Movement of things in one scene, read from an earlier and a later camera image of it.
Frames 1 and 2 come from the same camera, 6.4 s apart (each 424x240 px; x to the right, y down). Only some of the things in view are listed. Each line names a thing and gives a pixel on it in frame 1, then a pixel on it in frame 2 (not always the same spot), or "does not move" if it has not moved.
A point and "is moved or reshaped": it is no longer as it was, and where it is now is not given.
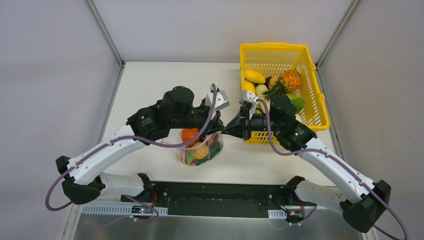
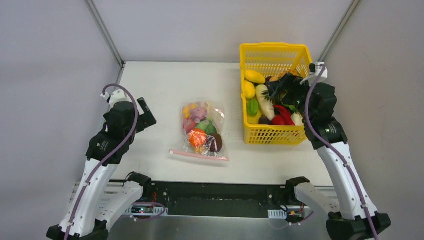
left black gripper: x=209 y=116 to x=145 y=113
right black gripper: x=247 y=122 to x=284 y=91
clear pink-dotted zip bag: x=203 y=149 is moved or reshaped
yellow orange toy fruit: x=199 y=150 is moved or reshaped
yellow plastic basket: x=272 y=59 does not move
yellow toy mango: x=254 y=76 does not move
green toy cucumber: x=190 y=157 is moved or reshaped
